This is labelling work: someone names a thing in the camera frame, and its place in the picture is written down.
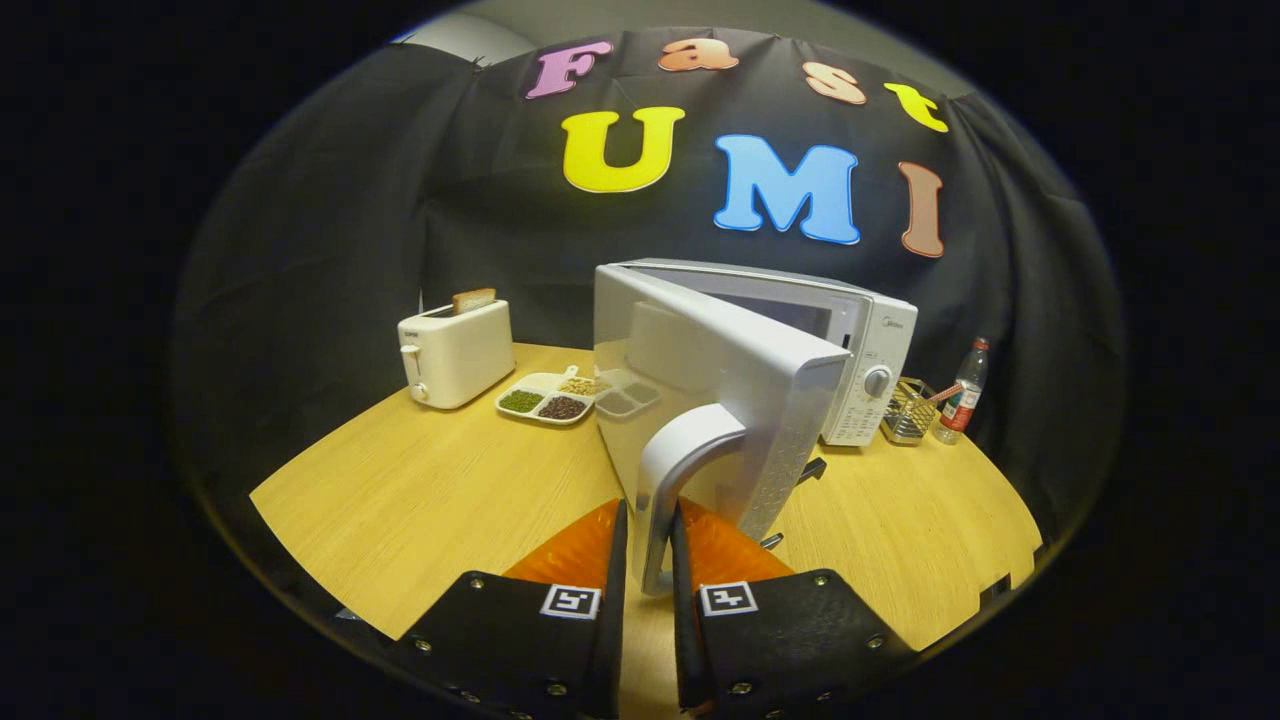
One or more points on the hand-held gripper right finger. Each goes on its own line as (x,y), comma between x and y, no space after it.
(684,640)

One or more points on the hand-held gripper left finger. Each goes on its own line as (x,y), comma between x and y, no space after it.
(617,600)

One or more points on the white microwave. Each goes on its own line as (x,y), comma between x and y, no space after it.
(720,360)

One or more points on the divided tray of beans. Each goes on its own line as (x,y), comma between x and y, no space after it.
(540,385)

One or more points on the white toaster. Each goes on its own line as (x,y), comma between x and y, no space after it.
(460,355)

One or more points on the toast slice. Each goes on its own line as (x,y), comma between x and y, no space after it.
(474,300)

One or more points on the red and white straw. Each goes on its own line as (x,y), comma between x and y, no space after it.
(945,393)

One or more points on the clear plastic water bottle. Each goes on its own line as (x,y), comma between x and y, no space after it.
(965,400)

